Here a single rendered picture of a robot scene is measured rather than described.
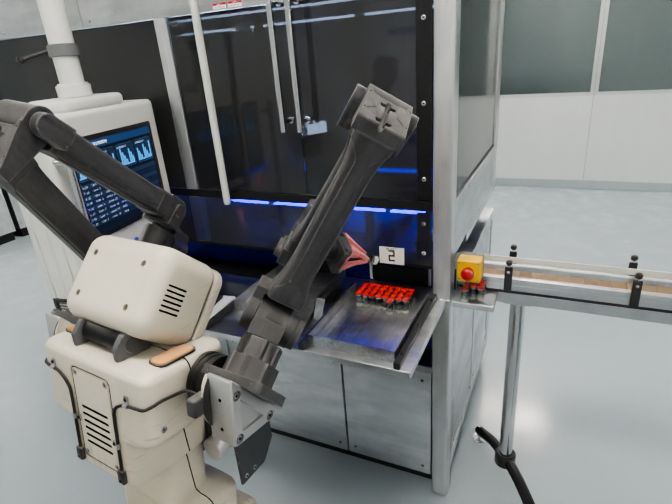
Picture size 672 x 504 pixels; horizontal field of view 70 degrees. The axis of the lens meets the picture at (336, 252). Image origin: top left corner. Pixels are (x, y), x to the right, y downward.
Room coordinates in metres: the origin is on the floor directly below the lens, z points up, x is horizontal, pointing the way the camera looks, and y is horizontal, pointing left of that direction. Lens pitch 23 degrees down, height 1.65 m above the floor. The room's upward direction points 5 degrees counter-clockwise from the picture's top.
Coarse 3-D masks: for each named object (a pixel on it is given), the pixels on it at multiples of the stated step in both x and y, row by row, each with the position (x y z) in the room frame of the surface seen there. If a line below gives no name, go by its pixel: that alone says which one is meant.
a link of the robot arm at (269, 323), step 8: (264, 296) 0.71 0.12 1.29; (264, 304) 0.70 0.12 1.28; (272, 304) 0.70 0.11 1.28; (280, 304) 0.71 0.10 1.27; (256, 312) 0.68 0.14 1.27; (264, 312) 0.69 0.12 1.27; (272, 312) 0.69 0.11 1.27; (280, 312) 0.69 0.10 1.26; (288, 312) 0.70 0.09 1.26; (256, 320) 0.67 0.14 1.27; (264, 320) 0.67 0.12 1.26; (272, 320) 0.68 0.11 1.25; (280, 320) 0.69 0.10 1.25; (248, 328) 0.66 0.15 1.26; (256, 328) 0.66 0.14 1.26; (264, 328) 0.66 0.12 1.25; (272, 328) 0.67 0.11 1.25; (280, 328) 0.67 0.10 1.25; (264, 336) 0.65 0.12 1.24; (272, 336) 0.66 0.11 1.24; (280, 336) 0.66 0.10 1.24
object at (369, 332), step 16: (352, 288) 1.45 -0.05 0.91; (336, 304) 1.33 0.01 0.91; (352, 304) 1.38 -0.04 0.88; (416, 304) 1.35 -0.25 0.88; (320, 320) 1.24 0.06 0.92; (336, 320) 1.29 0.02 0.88; (352, 320) 1.28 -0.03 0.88; (368, 320) 1.28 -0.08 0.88; (384, 320) 1.27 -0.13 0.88; (400, 320) 1.26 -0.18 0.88; (416, 320) 1.23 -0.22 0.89; (320, 336) 1.16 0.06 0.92; (336, 336) 1.20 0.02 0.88; (352, 336) 1.19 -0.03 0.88; (368, 336) 1.19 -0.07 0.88; (384, 336) 1.18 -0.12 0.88; (400, 336) 1.17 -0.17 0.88; (352, 352) 1.11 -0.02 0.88; (368, 352) 1.09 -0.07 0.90; (384, 352) 1.07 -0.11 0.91
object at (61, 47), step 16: (48, 0) 1.55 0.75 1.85; (48, 16) 1.54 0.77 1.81; (64, 16) 1.57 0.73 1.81; (48, 32) 1.55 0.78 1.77; (64, 32) 1.56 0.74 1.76; (48, 48) 1.54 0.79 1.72; (64, 48) 1.54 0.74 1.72; (64, 64) 1.54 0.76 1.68; (64, 80) 1.54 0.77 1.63; (80, 80) 1.57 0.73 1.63; (64, 96) 1.53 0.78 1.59; (80, 96) 1.55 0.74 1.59
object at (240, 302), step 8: (280, 264) 1.69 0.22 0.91; (272, 272) 1.63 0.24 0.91; (320, 272) 1.65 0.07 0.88; (344, 272) 1.60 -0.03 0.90; (320, 280) 1.58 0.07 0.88; (328, 280) 1.58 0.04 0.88; (336, 280) 1.53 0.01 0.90; (312, 288) 1.52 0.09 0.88; (320, 288) 1.52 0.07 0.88; (328, 288) 1.48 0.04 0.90; (240, 296) 1.45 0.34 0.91; (248, 296) 1.49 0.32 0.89; (312, 296) 1.46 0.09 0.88; (320, 296) 1.42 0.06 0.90; (240, 304) 1.41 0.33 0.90
